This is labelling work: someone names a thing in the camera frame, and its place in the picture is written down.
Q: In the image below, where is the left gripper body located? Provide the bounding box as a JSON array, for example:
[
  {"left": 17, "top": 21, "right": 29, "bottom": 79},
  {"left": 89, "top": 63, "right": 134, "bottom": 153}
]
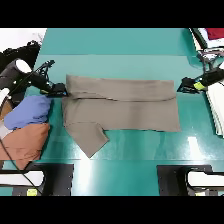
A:
[{"left": 49, "top": 82, "right": 70, "bottom": 98}]

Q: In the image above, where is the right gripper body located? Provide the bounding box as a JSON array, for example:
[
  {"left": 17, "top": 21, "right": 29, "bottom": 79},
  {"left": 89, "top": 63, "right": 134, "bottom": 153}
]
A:
[{"left": 177, "top": 76, "right": 202, "bottom": 94}]

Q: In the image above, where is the grey T-shirt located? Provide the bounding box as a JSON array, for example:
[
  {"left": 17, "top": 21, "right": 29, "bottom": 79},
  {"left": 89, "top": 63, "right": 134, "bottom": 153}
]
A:
[{"left": 61, "top": 74, "right": 182, "bottom": 159}]

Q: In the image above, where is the blue garment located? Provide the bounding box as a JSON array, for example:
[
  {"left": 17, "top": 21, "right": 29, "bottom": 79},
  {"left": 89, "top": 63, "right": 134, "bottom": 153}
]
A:
[{"left": 3, "top": 95, "right": 53, "bottom": 131}]

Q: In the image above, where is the black garment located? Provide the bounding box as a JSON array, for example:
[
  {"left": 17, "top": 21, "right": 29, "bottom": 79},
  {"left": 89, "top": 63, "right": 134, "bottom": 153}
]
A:
[{"left": 0, "top": 40, "right": 42, "bottom": 73}]

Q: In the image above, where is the red garment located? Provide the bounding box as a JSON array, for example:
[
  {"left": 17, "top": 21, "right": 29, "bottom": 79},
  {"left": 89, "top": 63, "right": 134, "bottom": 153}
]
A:
[{"left": 205, "top": 28, "right": 224, "bottom": 41}]

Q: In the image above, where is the rust brown garment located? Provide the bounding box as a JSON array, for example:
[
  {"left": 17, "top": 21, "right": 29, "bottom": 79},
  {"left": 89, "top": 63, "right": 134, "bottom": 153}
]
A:
[{"left": 0, "top": 122, "right": 51, "bottom": 170}]

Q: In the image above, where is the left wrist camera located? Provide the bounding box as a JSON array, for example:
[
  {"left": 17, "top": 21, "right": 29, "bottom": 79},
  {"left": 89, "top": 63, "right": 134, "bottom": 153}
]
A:
[{"left": 34, "top": 59, "right": 56, "bottom": 84}]

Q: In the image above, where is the black cable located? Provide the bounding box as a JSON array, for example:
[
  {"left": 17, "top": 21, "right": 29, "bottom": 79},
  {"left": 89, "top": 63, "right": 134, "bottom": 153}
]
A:
[{"left": 0, "top": 137, "right": 44, "bottom": 197}]

